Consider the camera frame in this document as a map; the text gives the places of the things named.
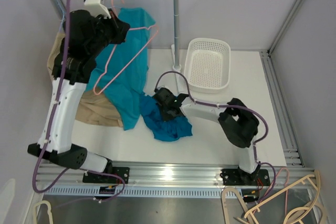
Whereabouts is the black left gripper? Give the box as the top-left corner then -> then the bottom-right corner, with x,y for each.
87,8 -> 130,58

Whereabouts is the dark blue t shirt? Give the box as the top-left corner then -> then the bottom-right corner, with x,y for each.
140,93 -> 193,142

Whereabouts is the teal t shirt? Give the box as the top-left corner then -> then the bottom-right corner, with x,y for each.
86,18 -> 148,130

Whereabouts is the pink wire hanger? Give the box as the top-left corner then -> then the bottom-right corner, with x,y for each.
87,0 -> 159,97

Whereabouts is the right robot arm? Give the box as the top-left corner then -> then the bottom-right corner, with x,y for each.
154,88 -> 265,186

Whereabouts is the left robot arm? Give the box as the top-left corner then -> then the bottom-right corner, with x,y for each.
27,10 -> 130,183

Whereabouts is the beige hanger bottom left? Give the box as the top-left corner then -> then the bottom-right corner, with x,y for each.
31,200 -> 55,224

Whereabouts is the white perforated plastic basket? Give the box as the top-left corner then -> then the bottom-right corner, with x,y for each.
184,38 -> 231,94

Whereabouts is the beige tank top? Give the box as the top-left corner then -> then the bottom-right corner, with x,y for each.
47,32 -> 123,127

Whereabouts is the beige wooden hangers pile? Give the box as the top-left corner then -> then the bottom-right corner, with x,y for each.
220,169 -> 329,224

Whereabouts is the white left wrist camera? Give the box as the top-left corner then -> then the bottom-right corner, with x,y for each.
84,0 -> 111,19

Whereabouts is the aluminium corner frame post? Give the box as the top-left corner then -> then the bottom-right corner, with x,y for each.
267,0 -> 322,54

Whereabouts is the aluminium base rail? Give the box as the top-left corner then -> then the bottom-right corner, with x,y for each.
34,158 -> 316,198

